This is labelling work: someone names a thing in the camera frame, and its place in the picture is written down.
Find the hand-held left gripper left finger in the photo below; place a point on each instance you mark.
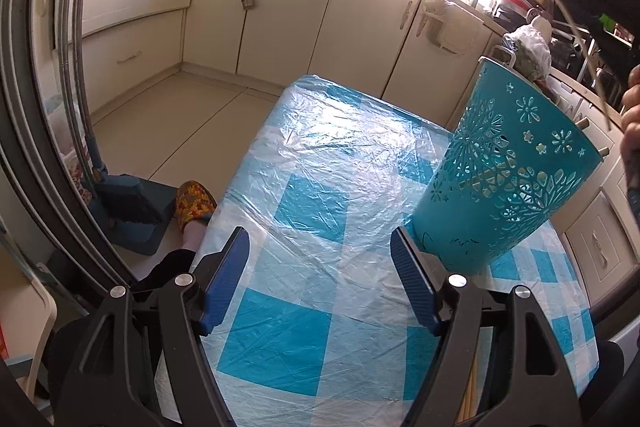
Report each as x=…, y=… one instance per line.
x=227, y=277

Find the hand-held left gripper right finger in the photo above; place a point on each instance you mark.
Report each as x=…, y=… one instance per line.
x=415, y=282

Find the teal perforated plastic basket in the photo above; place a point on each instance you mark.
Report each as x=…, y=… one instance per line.
x=480, y=217

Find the bundle of wooden chopsticks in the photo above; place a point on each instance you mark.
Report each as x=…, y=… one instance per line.
x=474, y=387

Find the person's right hand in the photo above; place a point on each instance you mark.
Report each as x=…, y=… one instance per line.
x=632, y=107

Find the black countertop oven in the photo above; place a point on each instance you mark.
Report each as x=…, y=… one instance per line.
x=570, y=37

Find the orange patterned slipper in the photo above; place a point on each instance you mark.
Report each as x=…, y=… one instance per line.
x=195, y=202

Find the clear plastic bag of vegetables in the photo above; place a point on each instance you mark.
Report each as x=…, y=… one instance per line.
x=530, y=49

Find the blue dustpan and broom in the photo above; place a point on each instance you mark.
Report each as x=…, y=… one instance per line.
x=145, y=237

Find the white tiered trolley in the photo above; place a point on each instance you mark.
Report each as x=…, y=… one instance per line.
x=505, y=52

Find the blue checked plastic tablecloth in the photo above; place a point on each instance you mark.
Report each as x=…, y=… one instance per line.
x=320, y=187

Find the white hanging bag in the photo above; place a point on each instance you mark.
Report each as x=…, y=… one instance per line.
x=452, y=27

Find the cream drawer base cabinets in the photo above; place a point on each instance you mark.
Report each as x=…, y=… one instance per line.
x=595, y=237

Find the cream corner base cabinets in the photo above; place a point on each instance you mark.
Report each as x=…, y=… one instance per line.
x=300, y=7

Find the silver sliding door frame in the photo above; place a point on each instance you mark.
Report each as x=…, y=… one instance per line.
x=30, y=107

